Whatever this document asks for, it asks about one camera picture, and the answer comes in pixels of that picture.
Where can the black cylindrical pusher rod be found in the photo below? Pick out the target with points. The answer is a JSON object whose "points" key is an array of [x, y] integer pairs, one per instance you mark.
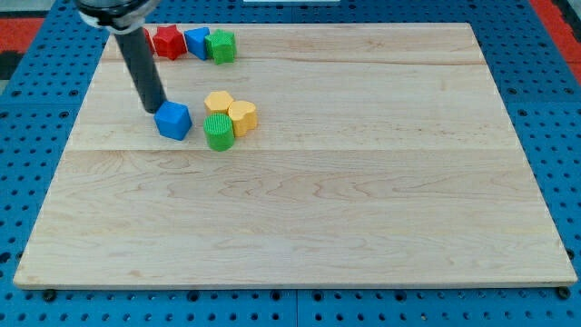
{"points": [[139, 61]]}

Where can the blue cube block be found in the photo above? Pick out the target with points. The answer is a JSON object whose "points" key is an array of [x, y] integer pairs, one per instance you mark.
{"points": [[173, 120]]}

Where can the yellow hexagon block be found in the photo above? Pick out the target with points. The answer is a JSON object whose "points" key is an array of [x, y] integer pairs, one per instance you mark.
{"points": [[218, 102]]}

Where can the red block behind rod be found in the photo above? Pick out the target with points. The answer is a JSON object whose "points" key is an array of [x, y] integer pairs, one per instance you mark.
{"points": [[149, 41]]}

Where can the red star block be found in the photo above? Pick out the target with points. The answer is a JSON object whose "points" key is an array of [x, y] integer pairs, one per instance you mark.
{"points": [[169, 42]]}

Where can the blue wedge block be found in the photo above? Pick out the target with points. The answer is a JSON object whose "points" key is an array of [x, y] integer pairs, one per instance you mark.
{"points": [[195, 41]]}

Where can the green star block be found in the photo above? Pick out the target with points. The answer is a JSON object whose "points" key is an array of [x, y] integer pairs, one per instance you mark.
{"points": [[221, 46]]}

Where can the green cylinder block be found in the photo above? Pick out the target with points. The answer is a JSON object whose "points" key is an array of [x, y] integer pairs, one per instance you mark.
{"points": [[218, 129]]}

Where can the yellow heart block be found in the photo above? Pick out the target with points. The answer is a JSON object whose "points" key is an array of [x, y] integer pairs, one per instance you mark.
{"points": [[244, 117]]}

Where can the wooden board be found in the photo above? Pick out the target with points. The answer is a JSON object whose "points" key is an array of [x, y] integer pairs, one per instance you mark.
{"points": [[383, 158]]}

